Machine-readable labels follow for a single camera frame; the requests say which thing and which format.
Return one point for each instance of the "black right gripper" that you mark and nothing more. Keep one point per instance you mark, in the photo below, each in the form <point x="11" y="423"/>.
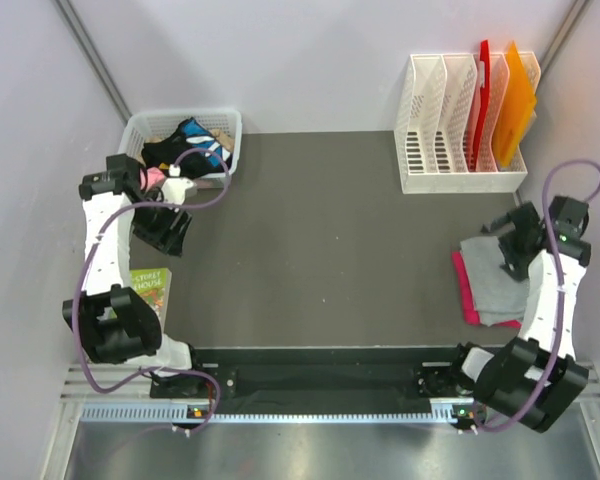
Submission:
<point x="523" y="217"/>

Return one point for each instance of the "aluminium frame rail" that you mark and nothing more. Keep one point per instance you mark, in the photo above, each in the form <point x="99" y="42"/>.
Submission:
<point x="138" y="394"/>

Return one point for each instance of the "black and blue t shirt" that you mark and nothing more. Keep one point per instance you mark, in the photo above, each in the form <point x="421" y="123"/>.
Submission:
<point x="191" y="126"/>

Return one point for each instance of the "folded magenta t shirt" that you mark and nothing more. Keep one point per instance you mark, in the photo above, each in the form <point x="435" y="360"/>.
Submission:
<point x="471" y="315"/>

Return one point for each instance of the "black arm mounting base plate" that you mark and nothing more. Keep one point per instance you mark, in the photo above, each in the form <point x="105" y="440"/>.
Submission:
<point x="324" y="381"/>

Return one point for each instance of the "orange plastic folder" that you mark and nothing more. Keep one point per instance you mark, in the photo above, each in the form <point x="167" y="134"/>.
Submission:
<point x="518" y="105"/>

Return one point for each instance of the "white plastic laundry basket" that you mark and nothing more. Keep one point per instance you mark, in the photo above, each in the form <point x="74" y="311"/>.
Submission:
<point x="159" y="124"/>

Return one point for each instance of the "green children's book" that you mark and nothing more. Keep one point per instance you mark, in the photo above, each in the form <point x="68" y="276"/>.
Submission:
<point x="153" y="286"/>

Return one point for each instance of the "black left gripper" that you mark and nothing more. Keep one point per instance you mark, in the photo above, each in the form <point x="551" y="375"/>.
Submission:
<point x="169" y="241"/>

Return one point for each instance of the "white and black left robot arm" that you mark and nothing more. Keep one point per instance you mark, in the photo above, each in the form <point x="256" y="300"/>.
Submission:
<point x="116" y="325"/>

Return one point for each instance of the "light pink t shirt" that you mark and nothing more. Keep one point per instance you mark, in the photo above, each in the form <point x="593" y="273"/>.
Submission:
<point x="151" y="177"/>

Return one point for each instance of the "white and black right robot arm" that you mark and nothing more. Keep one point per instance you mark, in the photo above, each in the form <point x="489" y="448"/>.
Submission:
<point x="535" y="376"/>

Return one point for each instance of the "red plastic folder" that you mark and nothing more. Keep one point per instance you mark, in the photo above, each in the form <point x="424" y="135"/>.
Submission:
<point x="480" y="103"/>

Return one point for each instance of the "grey t shirt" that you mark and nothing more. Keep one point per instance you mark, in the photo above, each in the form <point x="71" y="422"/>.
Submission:
<point x="497" y="297"/>

